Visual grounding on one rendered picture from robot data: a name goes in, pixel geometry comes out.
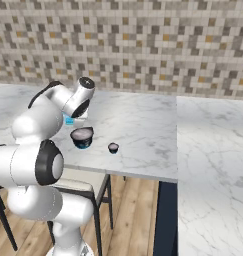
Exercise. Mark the small black yogurt container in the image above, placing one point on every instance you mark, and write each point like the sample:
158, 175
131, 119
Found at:
113, 147

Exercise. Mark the dark blue counter cabinet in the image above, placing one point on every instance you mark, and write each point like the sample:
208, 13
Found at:
165, 220

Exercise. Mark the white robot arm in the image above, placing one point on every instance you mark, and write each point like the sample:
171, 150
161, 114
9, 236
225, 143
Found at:
36, 163

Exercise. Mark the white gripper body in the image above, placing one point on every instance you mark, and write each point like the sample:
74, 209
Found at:
80, 122

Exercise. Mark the white-seat black-leg stool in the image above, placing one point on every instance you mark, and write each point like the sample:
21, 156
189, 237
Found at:
80, 182

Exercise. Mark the large black yogurt container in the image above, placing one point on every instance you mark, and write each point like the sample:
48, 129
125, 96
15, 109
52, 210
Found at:
82, 136

